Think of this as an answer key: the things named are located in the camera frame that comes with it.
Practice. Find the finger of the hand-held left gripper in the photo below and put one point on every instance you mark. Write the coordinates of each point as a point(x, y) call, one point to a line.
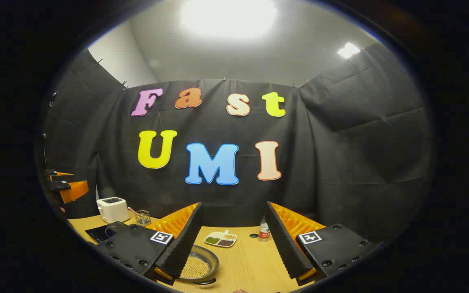
point(73, 191)
point(61, 178)

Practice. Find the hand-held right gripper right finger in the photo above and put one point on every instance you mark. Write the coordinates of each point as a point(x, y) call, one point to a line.
point(283, 244)

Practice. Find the black backdrop cloth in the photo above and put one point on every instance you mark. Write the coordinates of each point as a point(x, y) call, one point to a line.
point(340, 142)

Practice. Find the clear plastic water bottle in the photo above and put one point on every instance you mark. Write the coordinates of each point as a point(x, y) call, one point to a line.
point(264, 234)

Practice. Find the stainless steel pot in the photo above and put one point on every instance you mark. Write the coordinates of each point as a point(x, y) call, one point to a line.
point(213, 260)

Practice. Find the pile of yellow soybeans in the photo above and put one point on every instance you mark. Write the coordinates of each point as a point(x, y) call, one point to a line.
point(196, 266)

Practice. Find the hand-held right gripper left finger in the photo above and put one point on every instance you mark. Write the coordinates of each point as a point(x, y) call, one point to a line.
point(185, 244)

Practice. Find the black induction cooktop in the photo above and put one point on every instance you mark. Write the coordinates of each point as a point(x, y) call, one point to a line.
point(100, 234)

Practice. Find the white toaster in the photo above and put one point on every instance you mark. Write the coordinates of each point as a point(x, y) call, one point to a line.
point(112, 209)

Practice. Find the large ceiling light panel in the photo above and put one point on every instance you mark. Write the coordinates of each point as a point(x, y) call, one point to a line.
point(228, 18)

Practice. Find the white divided plate with beans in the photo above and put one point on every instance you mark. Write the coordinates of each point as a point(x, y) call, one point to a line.
point(220, 240)

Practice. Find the pink utensil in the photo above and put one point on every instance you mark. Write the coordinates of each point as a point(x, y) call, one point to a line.
point(132, 210)

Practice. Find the small ceiling light panel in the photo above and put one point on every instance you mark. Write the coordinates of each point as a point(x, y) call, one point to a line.
point(348, 50)

